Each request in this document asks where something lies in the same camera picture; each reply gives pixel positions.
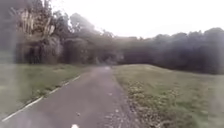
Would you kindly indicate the robot's own part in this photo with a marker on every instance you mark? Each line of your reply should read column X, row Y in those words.
column 74, row 126

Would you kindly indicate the wide grass field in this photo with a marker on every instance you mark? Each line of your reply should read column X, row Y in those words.
column 173, row 96

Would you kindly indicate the grey asphalt path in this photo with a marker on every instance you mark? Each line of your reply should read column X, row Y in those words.
column 87, row 100

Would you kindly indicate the pale kerb strip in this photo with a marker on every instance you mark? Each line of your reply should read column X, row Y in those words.
column 33, row 101

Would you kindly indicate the grass verge with leaves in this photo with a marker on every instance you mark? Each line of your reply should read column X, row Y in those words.
column 30, row 81

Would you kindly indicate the dark wood of trees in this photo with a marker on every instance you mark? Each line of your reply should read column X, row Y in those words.
column 83, row 46

